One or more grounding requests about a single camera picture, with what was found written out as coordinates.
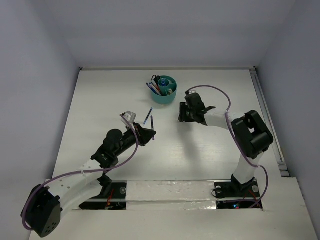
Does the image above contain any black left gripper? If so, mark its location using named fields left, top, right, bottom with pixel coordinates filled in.
left=114, top=122, right=155, bottom=157

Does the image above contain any purple dark gel pen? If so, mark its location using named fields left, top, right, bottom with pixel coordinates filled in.
left=150, top=115, right=155, bottom=141

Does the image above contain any blue gel pen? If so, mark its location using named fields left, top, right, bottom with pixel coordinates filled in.
left=143, top=107, right=153, bottom=125

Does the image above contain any red pen refill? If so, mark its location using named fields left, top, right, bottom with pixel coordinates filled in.
left=152, top=82, right=161, bottom=94

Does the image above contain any clear blue-capped marker pen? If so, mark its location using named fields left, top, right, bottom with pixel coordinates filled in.
left=159, top=78, right=167, bottom=87

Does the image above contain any blue ballpoint pen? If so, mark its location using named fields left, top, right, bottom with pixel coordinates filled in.
left=146, top=83, right=161, bottom=96

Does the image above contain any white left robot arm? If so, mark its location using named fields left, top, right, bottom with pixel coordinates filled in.
left=21, top=123, right=156, bottom=238

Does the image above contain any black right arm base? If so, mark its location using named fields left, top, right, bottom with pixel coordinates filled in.
left=211, top=175, right=263, bottom=210

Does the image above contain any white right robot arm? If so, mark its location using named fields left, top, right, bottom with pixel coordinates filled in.
left=178, top=91, right=274, bottom=196

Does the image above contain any teal round desk organizer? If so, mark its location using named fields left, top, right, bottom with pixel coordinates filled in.
left=151, top=75, right=178, bottom=105

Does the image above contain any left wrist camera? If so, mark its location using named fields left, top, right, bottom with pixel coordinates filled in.
left=120, top=111, right=137, bottom=128

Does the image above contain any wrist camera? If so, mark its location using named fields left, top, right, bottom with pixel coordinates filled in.
left=185, top=90, right=197, bottom=96
left=120, top=111, right=137, bottom=128

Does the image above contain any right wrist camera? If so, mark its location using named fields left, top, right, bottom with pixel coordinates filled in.
left=185, top=90, right=197, bottom=96

